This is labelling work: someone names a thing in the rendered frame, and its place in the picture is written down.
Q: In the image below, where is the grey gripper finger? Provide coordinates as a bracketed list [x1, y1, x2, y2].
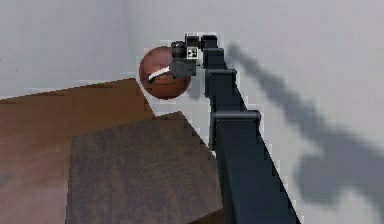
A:
[147, 65, 172, 84]

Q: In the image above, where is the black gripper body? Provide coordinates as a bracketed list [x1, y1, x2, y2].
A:
[169, 40, 198, 80]

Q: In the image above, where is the brown basketball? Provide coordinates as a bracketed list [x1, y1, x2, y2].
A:
[138, 45, 192, 100]

